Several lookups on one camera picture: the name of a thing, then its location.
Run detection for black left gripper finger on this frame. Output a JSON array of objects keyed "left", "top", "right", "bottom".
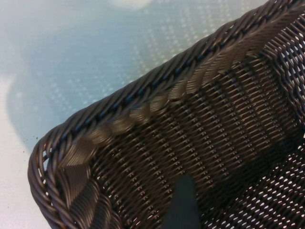
[{"left": 166, "top": 175, "right": 198, "bottom": 229}]

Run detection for dark brown wicker basket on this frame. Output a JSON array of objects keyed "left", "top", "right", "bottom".
[{"left": 27, "top": 0, "right": 305, "bottom": 229}]

